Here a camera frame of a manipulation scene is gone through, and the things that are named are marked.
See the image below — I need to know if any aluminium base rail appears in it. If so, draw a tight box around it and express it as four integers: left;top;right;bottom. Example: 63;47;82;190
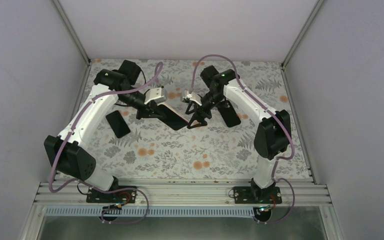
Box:
33;179;332;207

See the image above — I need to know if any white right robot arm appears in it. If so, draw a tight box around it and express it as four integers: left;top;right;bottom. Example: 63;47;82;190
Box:
182;65;292;204

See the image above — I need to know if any floral patterned table mat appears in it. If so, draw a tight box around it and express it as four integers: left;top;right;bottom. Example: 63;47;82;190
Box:
82;59;311;180

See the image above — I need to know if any black phone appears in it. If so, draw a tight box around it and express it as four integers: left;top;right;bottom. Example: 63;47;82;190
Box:
105;110;131;139

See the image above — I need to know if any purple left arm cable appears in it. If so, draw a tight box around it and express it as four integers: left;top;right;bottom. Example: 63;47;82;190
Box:
48;61;164;194

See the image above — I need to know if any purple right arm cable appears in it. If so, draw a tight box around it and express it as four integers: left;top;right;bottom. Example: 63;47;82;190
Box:
188;54;296;226

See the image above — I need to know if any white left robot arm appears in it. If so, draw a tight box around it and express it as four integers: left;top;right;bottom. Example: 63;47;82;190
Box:
44;60;165;203

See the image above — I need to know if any grey slotted cable duct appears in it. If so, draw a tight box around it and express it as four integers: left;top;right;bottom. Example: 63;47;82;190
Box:
44;205;270;218

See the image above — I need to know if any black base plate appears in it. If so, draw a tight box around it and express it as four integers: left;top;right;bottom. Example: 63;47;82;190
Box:
86;186;137;205
231;186;283;205

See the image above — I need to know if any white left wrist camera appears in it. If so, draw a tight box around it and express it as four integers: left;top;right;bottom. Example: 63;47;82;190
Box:
144;86;168;105

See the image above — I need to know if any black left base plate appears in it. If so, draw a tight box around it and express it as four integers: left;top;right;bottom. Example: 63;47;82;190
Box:
86;186;137;205

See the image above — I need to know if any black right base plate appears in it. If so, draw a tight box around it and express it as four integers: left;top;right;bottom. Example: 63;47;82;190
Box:
231;186;283;205

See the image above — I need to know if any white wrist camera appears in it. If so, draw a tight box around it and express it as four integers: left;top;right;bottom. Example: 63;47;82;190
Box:
181;90;202;106
144;86;168;105

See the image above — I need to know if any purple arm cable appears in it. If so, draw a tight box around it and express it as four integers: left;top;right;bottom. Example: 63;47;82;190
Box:
48;61;164;194
188;54;296;226

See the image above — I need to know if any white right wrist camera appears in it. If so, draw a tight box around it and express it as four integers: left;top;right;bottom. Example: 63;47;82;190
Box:
181;90;202;106

